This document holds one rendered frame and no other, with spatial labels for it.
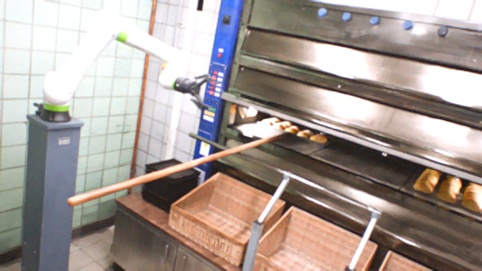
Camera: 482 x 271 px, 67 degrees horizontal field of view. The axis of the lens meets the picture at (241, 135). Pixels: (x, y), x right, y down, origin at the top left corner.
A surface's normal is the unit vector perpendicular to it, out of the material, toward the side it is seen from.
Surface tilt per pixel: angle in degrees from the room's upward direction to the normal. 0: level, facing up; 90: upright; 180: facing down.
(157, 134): 90
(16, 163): 90
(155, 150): 90
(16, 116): 90
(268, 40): 68
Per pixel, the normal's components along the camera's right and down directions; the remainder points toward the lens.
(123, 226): -0.56, 0.11
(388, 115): -0.46, -0.22
